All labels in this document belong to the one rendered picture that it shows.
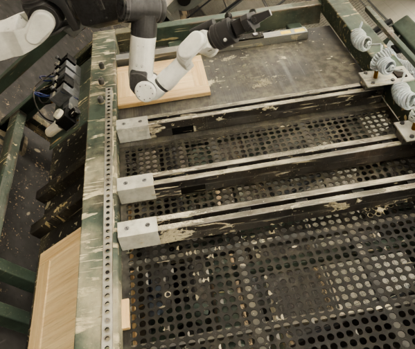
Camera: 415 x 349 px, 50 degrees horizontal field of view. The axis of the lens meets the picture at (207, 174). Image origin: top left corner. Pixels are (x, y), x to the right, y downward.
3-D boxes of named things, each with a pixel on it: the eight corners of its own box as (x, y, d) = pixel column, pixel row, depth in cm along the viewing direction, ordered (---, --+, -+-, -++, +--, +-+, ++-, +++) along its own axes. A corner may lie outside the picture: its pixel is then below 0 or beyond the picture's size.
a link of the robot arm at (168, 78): (188, 75, 158) (152, 110, 165) (191, 66, 167) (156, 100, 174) (166, 53, 155) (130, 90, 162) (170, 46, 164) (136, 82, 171)
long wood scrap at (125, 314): (122, 301, 130) (120, 299, 130) (129, 300, 130) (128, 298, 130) (122, 330, 124) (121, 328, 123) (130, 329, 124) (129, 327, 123)
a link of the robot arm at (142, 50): (122, 99, 162) (126, 37, 151) (130, 87, 173) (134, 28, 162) (154, 104, 162) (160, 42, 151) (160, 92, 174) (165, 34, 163)
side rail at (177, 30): (119, 47, 244) (115, 28, 236) (316, 18, 250) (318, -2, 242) (119, 52, 240) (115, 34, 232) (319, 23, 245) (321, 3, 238)
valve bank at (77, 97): (35, 66, 218) (69, 37, 210) (59, 85, 227) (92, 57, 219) (21, 132, 183) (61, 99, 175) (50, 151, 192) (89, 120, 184)
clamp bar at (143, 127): (119, 130, 185) (105, 82, 167) (398, 86, 190) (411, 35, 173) (120, 146, 178) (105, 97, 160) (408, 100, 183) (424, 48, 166)
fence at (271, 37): (117, 61, 223) (116, 55, 220) (304, 34, 227) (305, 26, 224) (118, 67, 219) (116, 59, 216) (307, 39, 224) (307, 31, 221)
